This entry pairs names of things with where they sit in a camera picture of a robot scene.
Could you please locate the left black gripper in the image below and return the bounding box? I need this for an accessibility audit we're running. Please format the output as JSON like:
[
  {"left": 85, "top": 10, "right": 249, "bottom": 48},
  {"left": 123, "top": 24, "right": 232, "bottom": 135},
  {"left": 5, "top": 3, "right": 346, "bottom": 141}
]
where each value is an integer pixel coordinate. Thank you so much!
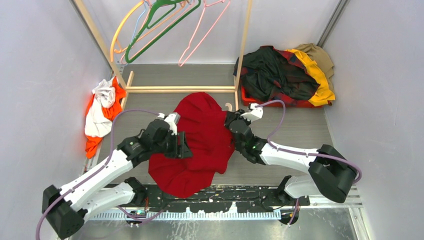
[{"left": 152, "top": 131, "right": 193, "bottom": 159}]

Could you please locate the beige plastic hanger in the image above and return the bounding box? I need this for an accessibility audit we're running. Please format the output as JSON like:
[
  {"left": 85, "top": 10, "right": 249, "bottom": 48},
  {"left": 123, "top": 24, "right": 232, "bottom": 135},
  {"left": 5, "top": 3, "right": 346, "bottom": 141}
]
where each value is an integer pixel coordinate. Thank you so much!
[{"left": 225, "top": 102, "right": 233, "bottom": 112}]

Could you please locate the red skirt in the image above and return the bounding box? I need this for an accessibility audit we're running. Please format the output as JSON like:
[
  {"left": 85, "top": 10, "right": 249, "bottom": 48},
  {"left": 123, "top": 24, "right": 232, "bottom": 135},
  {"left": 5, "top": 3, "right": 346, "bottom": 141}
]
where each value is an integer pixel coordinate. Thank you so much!
[{"left": 148, "top": 92, "right": 235, "bottom": 198}]

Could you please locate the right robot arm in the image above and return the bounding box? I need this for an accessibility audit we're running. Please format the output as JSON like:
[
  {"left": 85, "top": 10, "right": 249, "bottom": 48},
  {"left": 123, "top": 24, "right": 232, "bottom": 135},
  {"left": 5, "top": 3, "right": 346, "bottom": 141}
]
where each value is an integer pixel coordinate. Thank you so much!
[{"left": 224, "top": 110, "right": 362, "bottom": 206}]

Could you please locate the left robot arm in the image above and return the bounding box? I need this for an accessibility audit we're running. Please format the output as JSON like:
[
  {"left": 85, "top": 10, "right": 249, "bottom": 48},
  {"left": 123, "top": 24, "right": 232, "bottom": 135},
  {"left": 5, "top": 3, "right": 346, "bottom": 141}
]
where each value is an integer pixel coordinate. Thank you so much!
[{"left": 42, "top": 112, "right": 193, "bottom": 239}]

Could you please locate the orange hanger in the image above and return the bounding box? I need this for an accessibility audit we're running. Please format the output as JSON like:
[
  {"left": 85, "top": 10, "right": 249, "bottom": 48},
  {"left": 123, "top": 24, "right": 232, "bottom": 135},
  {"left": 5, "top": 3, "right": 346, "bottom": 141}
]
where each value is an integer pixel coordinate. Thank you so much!
[{"left": 109, "top": 0, "right": 201, "bottom": 64}]

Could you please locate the light blue hanger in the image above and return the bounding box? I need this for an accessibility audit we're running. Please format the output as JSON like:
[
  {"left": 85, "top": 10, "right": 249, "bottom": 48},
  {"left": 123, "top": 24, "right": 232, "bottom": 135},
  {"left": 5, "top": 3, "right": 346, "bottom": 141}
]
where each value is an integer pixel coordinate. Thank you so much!
[{"left": 130, "top": 0, "right": 154, "bottom": 41}]

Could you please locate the green hanger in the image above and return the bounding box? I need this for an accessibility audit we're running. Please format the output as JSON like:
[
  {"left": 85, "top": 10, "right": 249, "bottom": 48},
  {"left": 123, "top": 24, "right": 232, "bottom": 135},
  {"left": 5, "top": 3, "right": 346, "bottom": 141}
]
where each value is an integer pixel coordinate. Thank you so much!
[{"left": 124, "top": 0, "right": 202, "bottom": 64}]

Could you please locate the red plastic bin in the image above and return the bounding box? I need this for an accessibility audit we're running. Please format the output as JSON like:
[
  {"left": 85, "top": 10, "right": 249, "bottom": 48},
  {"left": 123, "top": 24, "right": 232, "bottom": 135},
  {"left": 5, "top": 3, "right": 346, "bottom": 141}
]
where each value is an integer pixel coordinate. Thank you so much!
[{"left": 240, "top": 86, "right": 324, "bottom": 109}]

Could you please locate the wooden clothes rack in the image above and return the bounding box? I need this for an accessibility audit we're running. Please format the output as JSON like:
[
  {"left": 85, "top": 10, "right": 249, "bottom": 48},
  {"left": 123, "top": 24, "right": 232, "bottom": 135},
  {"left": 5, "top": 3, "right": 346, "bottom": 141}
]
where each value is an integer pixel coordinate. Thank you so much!
[{"left": 71, "top": 0, "right": 253, "bottom": 109}]

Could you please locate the dark plaid garment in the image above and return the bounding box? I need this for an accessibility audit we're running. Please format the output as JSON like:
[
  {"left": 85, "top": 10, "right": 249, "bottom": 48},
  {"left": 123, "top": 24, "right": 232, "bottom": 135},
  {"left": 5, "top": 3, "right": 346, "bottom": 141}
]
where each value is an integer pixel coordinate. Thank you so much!
[{"left": 240, "top": 45, "right": 320, "bottom": 102}]

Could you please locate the orange and white garment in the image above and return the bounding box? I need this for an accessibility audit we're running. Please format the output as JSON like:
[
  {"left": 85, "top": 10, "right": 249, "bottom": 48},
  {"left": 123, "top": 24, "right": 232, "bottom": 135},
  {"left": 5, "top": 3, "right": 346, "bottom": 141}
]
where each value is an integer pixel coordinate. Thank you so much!
[{"left": 84, "top": 76, "right": 127, "bottom": 159}]

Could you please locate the yellow garment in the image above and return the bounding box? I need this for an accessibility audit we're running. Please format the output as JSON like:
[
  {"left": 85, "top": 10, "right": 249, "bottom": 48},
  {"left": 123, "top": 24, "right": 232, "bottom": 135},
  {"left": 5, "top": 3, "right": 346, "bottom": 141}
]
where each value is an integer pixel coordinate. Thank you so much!
[{"left": 286, "top": 49, "right": 336, "bottom": 107}]

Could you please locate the tan garment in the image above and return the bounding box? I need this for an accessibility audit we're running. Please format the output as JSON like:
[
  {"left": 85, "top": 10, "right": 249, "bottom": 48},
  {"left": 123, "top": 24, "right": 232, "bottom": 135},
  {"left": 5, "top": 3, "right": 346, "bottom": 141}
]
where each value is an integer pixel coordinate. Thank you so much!
[{"left": 295, "top": 43, "right": 335, "bottom": 91}]

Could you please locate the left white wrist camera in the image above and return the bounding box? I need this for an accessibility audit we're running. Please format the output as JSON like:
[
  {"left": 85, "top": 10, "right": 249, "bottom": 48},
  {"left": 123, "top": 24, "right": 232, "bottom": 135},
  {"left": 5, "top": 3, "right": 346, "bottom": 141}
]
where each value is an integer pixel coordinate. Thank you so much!
[{"left": 157, "top": 112, "right": 181, "bottom": 136}]

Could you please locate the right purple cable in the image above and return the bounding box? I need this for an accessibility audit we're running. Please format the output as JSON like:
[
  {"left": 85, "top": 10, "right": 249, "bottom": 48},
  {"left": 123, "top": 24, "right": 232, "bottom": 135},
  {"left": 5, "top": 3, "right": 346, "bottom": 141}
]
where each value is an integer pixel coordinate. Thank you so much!
[{"left": 253, "top": 99, "right": 363, "bottom": 227}]

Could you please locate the purple cable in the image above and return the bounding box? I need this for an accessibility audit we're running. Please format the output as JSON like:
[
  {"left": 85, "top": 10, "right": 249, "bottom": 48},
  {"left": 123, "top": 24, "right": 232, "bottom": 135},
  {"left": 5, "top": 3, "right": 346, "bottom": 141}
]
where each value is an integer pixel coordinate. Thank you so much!
[
  {"left": 253, "top": 99, "right": 363, "bottom": 227},
  {"left": 35, "top": 109, "right": 170, "bottom": 240}
]

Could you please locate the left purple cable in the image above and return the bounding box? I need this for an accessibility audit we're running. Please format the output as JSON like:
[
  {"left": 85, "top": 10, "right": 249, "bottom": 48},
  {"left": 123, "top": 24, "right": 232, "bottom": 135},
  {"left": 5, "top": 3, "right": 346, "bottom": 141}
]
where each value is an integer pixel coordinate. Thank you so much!
[{"left": 35, "top": 109, "right": 170, "bottom": 240}]

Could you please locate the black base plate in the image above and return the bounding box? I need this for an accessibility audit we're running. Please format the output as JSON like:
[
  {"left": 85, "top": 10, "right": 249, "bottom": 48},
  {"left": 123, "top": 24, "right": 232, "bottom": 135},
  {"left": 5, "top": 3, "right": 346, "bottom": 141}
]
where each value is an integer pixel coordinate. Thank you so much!
[{"left": 122, "top": 184, "right": 295, "bottom": 213}]

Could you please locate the pink wire hanger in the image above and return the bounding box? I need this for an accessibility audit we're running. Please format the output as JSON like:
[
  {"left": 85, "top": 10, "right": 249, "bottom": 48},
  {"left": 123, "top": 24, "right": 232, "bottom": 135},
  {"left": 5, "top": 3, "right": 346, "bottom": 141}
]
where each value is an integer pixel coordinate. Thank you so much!
[{"left": 177, "top": 0, "right": 232, "bottom": 67}]

